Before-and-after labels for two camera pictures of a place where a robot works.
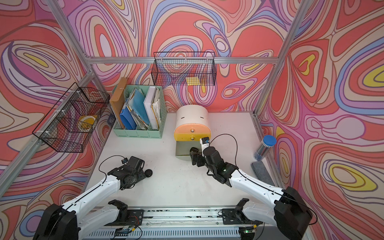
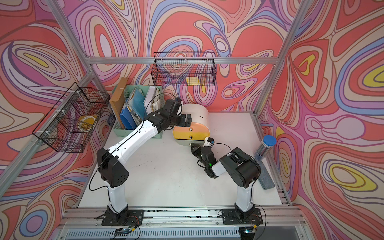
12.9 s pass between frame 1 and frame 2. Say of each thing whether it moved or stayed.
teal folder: stayed
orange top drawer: stayed
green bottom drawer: moved
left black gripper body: moved
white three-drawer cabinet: stayed
